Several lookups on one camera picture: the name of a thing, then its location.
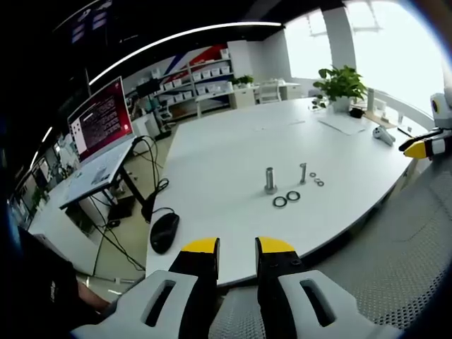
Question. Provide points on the large black washer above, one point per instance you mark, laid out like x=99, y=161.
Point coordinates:
x=279, y=201
x=294, y=196

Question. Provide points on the white paper sheet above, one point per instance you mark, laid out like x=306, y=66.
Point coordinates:
x=342, y=124

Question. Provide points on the black computer mouse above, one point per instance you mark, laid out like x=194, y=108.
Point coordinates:
x=164, y=229

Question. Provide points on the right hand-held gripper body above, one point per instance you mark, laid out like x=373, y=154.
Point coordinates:
x=441, y=109

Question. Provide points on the white standing desk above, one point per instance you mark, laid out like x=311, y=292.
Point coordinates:
x=95, y=173

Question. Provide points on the computer monitor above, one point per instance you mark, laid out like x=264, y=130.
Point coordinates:
x=100, y=123

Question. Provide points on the white storage shelf with bins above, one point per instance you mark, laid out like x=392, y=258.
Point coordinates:
x=201, y=79

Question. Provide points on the white handheld controller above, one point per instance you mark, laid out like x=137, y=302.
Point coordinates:
x=383, y=135

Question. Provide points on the white chair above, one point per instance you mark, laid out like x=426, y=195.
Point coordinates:
x=270, y=92

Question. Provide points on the large threaded stud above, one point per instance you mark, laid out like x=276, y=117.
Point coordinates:
x=270, y=180

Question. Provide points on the white cylindrical bottle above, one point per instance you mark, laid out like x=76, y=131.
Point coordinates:
x=370, y=99

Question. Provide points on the person's dark clothing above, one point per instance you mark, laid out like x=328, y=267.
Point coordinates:
x=39, y=282

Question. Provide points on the slim threaded stud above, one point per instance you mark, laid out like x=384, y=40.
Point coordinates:
x=303, y=173

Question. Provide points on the small potted plant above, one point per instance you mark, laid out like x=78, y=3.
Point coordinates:
x=244, y=81

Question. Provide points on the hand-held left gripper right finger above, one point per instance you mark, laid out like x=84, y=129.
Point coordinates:
x=303, y=300

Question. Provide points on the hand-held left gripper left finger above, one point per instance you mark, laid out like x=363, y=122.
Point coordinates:
x=166, y=300

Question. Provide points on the potted green plant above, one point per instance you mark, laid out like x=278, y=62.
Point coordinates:
x=340, y=86

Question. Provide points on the small black box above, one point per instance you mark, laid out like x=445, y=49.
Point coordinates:
x=356, y=113

